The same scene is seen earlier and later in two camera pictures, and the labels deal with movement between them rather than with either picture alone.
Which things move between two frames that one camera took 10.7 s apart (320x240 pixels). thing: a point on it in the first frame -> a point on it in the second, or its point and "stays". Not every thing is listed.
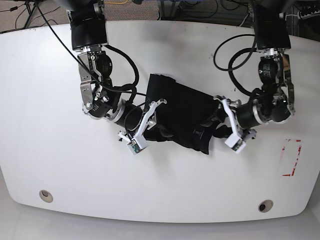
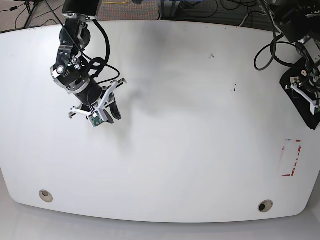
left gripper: x=132 y=120 -> x=92 y=96
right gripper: x=243 y=120 -> x=308 y=89
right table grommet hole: x=265 y=206 stays
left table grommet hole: x=46 y=196 stays
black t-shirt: x=185 y=116 -> x=295 y=70
